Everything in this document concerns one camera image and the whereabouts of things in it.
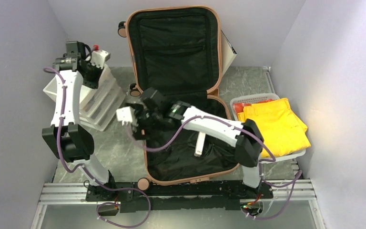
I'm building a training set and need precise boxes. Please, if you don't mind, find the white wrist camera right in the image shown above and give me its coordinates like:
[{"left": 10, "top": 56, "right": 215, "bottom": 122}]
[{"left": 116, "top": 106, "right": 138, "bottom": 127}]

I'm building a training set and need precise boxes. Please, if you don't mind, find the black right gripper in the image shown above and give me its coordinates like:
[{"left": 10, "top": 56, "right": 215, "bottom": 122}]
[{"left": 130, "top": 104, "right": 162, "bottom": 141}]

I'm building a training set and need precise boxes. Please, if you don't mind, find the white book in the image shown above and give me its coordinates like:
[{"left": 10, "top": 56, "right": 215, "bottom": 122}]
[{"left": 194, "top": 132, "right": 206, "bottom": 157}]

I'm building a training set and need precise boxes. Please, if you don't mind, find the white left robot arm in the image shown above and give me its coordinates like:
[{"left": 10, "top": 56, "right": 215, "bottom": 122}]
[{"left": 42, "top": 41, "right": 117, "bottom": 200}]

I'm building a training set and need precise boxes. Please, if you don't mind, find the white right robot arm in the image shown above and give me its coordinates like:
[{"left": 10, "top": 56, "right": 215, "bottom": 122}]
[{"left": 123, "top": 88, "right": 264, "bottom": 198}]

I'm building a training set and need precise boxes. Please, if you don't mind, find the red garment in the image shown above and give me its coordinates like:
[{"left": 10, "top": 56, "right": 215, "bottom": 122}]
[{"left": 234, "top": 104, "right": 254, "bottom": 116}]

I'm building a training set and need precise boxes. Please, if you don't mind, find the white plastic drawer organizer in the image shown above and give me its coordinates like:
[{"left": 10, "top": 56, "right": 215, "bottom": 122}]
[{"left": 43, "top": 64, "right": 125, "bottom": 131}]

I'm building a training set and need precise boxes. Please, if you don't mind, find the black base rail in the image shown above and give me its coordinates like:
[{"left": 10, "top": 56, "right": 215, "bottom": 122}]
[{"left": 85, "top": 180, "right": 273, "bottom": 213}]

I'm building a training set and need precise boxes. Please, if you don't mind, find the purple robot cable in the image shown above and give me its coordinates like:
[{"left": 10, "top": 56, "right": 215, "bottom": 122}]
[{"left": 43, "top": 66, "right": 153, "bottom": 229}]

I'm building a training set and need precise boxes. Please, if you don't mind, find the white plastic mesh basket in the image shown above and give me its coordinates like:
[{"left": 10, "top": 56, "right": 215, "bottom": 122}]
[{"left": 230, "top": 92, "right": 309, "bottom": 165}]

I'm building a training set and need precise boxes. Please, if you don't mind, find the white flat board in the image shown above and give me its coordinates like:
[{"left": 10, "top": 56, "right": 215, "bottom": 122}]
[{"left": 221, "top": 32, "right": 237, "bottom": 76}]

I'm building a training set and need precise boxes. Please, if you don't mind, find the pink hard-shell suitcase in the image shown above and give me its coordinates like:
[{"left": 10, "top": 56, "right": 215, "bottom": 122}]
[{"left": 118, "top": 6, "right": 238, "bottom": 186}]

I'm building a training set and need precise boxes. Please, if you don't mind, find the yellow garment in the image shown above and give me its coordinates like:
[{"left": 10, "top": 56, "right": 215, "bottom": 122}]
[{"left": 236, "top": 98, "right": 310, "bottom": 159}]

